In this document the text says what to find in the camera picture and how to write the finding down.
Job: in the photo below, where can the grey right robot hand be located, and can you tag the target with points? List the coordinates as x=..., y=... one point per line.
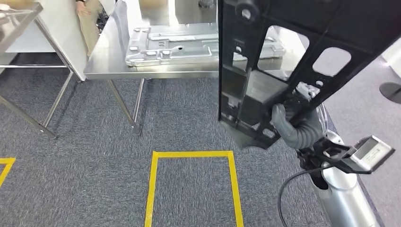
x=305, y=94

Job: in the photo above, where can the black plastic frame part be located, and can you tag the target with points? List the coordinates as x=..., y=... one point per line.
x=344, y=18

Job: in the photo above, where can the stainless steel workbench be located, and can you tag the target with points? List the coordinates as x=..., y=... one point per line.
x=106, y=62

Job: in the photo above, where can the round black base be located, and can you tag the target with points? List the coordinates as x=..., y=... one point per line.
x=391, y=92

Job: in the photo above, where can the yellow floor tape square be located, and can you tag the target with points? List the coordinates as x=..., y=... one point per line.
x=194, y=154
x=7, y=160

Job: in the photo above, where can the silver stamped metal panel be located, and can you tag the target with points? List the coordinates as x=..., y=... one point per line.
x=175, y=47

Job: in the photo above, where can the person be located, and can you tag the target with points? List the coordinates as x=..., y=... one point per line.
x=89, y=31

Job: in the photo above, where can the person's hand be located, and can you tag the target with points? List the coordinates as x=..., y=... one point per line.
x=82, y=7

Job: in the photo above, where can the white partition board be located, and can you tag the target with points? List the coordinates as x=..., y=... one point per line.
x=59, y=31

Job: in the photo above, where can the steel side table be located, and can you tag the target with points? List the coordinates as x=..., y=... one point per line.
x=18, y=25

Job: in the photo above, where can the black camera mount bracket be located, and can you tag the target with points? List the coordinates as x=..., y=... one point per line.
x=341, y=163

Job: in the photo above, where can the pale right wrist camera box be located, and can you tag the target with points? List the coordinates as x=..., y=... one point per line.
x=372, y=153

